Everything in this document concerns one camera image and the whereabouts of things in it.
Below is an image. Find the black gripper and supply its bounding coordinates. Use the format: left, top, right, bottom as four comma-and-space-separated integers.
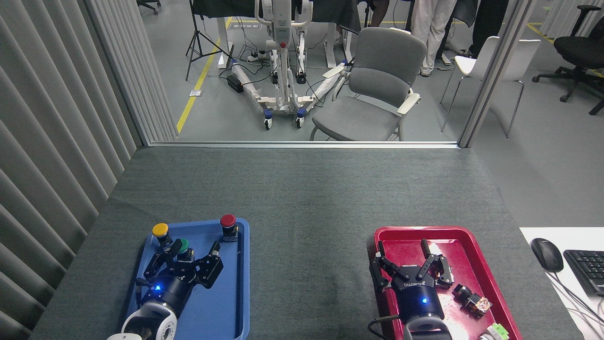
141, 239, 225, 315
369, 239, 454, 324

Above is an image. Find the green push button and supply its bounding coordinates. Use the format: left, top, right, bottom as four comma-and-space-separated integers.
176, 238, 195, 264

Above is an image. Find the yellow push button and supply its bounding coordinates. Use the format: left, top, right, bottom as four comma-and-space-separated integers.
152, 223, 174, 247

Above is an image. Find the red push button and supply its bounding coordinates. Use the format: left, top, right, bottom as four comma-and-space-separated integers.
220, 214, 239, 243

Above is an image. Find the blue plastic tray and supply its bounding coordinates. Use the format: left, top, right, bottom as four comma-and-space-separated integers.
120, 218, 250, 340

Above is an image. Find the red plastic tray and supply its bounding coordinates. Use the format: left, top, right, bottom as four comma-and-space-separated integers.
373, 226, 523, 340

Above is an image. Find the black computer mouse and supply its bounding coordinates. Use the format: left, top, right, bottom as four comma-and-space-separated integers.
530, 238, 564, 273

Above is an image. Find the black keyboard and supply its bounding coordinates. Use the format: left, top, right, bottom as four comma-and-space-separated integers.
563, 249, 604, 297

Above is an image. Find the grey padded armchair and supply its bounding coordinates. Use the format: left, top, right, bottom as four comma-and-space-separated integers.
309, 27, 428, 141

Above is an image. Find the black tripod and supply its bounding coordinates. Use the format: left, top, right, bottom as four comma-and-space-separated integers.
185, 0, 232, 82

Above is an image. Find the white plastic chair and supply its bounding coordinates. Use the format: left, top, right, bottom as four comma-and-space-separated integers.
440, 36, 542, 139

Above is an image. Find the person in pale trousers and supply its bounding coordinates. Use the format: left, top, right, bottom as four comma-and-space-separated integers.
411, 0, 458, 77

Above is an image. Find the white stand on wheels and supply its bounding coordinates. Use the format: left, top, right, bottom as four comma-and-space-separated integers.
230, 0, 350, 130

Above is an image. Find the person in dark trousers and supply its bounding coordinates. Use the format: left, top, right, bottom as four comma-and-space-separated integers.
465, 0, 509, 58

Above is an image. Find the black office chair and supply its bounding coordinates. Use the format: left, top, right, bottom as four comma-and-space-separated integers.
532, 5, 604, 116

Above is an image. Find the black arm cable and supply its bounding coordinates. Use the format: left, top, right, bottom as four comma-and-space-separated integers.
368, 315, 406, 340

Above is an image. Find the black switch with orange block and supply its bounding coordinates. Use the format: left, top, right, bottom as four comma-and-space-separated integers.
452, 283, 493, 319

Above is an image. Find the white switch with green base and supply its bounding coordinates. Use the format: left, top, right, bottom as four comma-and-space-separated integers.
478, 323, 510, 340

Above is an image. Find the black mouse cable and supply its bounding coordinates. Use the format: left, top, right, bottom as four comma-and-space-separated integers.
547, 272, 604, 333

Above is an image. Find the silver table edge rail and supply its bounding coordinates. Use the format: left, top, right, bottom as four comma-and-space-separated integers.
150, 141, 459, 149

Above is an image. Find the silver post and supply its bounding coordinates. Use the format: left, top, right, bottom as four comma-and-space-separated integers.
459, 0, 536, 148

